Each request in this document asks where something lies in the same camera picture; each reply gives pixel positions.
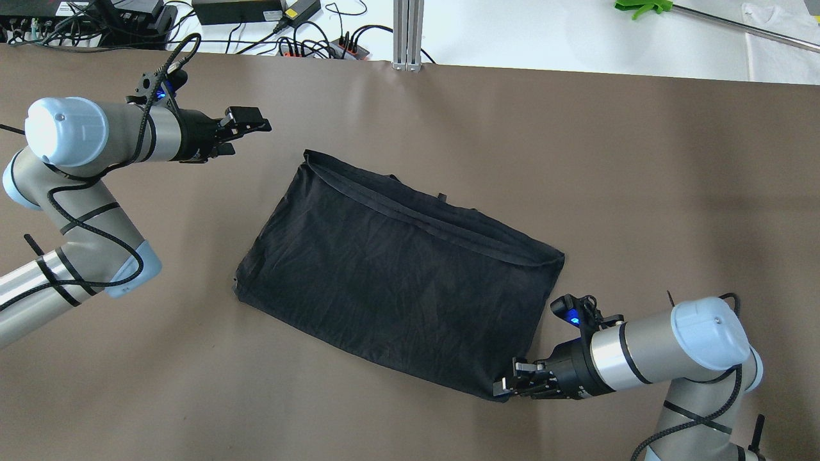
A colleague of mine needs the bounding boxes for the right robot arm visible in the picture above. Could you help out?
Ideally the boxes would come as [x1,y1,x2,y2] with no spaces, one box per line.
[493,293,765,460]

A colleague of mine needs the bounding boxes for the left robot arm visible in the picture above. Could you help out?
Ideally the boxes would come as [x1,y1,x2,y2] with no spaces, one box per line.
[1,97,270,347]

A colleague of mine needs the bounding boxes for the aluminium frame post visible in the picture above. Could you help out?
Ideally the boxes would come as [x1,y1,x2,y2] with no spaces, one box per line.
[391,0,425,72]

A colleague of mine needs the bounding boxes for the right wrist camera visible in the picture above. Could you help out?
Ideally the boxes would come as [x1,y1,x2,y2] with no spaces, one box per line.
[550,294,626,332]

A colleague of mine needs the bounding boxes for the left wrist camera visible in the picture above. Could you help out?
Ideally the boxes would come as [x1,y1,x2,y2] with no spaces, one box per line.
[126,69,188,105]

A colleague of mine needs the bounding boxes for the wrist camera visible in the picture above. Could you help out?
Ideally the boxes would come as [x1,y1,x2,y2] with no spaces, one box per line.
[126,69,188,105]
[550,294,626,332]

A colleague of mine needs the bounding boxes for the green clamp tool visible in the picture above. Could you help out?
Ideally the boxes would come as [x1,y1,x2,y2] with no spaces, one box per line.
[613,0,675,20]

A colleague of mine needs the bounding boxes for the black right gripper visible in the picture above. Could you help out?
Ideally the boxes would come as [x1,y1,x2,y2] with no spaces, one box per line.
[492,338,614,400]

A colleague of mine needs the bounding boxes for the black printed t-shirt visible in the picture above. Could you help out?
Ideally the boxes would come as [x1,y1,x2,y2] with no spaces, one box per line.
[234,150,565,403]

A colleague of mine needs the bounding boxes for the black mini computer box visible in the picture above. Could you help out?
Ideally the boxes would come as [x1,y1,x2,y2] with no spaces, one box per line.
[1,1,182,49]

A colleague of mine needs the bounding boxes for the black power adapter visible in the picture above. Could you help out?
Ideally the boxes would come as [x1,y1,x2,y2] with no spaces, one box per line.
[191,1,286,26]

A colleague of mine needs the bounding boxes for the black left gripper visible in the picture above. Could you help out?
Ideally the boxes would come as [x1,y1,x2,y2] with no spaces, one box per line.
[176,107,272,164]

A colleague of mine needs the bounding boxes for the white cloth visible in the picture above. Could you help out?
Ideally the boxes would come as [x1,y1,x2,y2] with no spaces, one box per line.
[742,3,820,85]

